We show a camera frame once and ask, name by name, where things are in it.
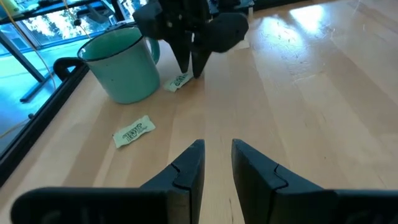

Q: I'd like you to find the blue metal stand frame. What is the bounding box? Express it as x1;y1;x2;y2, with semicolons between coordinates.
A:
0;29;50;103

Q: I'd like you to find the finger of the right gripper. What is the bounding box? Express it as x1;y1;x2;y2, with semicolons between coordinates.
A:
132;1;193;75
191;12;250;79

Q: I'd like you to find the black aluminium table frame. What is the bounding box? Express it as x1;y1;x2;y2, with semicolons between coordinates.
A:
0;57;91;188

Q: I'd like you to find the teal enamel mug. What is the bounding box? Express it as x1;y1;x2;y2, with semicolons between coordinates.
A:
76;26;162;105

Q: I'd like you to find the green sweetener packet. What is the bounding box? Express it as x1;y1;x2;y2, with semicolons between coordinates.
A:
163;72;194;93
112;114;157;149

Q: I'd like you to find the yellow extension cable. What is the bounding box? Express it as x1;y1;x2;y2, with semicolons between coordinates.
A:
62;0;91;40
0;0;57;91

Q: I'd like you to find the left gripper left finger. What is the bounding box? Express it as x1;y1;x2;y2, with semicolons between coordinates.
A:
10;139;206;224

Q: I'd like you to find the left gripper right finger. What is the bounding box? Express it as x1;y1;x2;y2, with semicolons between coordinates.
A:
231;138;398;224

